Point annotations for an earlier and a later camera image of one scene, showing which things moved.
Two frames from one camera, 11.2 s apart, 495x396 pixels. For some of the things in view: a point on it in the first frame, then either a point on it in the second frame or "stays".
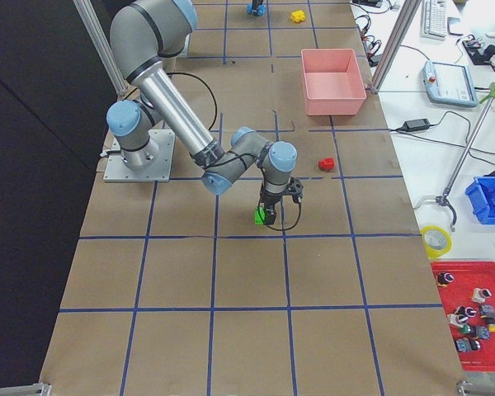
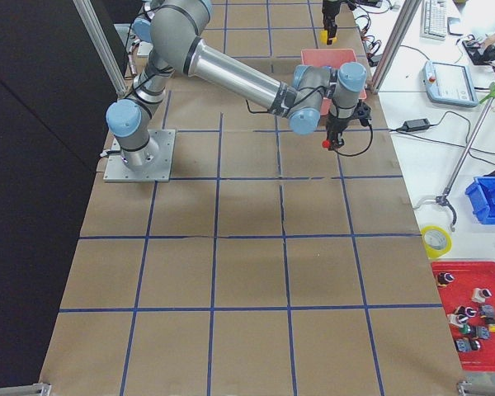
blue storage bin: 490,198 stays
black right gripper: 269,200 → 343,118
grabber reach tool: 443,198 stays
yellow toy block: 298,16 → 323,37
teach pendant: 449,84 stays
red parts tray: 478,306 stays
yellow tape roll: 436,241 stays
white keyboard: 433,20 stays
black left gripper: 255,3 → 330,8
